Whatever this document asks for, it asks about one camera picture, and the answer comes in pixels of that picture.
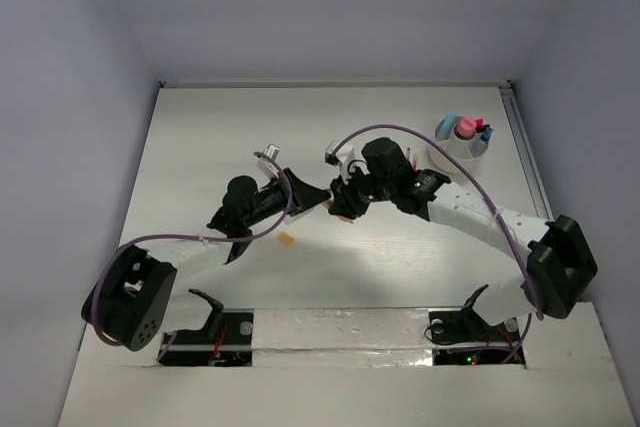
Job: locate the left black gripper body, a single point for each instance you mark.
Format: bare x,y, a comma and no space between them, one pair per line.
292,191

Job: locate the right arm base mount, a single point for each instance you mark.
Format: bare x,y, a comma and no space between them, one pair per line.
461,337

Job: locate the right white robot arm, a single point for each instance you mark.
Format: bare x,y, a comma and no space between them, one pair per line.
557,260

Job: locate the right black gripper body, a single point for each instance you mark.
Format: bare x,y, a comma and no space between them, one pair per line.
361,190

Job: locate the clear blue capped pen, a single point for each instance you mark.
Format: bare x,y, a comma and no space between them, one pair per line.
485,136

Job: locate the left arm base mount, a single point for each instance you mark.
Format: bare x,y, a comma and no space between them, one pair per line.
224,340

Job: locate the orange pastel highlighter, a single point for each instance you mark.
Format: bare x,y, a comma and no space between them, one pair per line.
329,205

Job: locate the black pink highlighter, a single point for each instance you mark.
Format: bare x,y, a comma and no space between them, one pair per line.
480,123

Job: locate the white round pen holder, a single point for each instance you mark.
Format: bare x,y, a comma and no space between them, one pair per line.
467,153

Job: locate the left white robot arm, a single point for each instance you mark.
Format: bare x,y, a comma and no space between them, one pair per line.
136,290

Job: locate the orange capped highlighter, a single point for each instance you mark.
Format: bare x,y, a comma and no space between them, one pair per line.
286,240

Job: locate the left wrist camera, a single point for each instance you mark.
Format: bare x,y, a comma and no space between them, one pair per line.
268,156

